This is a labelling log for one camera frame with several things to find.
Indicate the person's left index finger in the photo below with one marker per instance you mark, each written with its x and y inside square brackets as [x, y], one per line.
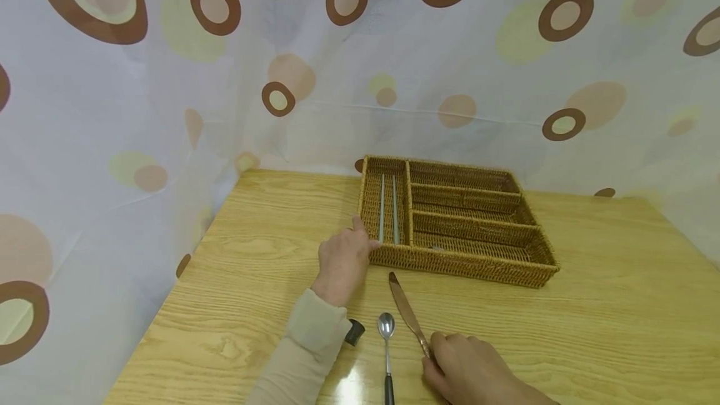
[358, 225]

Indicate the copper table knife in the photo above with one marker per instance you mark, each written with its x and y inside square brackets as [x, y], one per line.
[406, 311]

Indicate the woven wicker cutlery tray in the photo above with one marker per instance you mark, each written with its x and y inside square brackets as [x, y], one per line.
[472, 230]

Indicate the grey chopstick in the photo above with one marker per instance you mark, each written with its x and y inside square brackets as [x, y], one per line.
[395, 211]
[382, 211]

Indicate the person's left thumb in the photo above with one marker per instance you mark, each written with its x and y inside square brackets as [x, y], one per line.
[374, 245]

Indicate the person's right thumb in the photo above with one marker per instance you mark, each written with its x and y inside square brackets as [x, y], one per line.
[440, 344]

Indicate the person's right fingers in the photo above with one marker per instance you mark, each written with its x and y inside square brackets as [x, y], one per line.
[432, 375]

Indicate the person's right hand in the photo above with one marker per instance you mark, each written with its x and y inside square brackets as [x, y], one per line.
[478, 377]

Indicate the black wrist band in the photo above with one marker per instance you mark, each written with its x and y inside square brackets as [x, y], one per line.
[354, 332]

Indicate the person's left hand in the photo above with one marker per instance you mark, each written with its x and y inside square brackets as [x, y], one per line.
[342, 267]

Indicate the person's left forearm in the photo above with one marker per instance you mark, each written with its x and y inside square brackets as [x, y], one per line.
[306, 355]

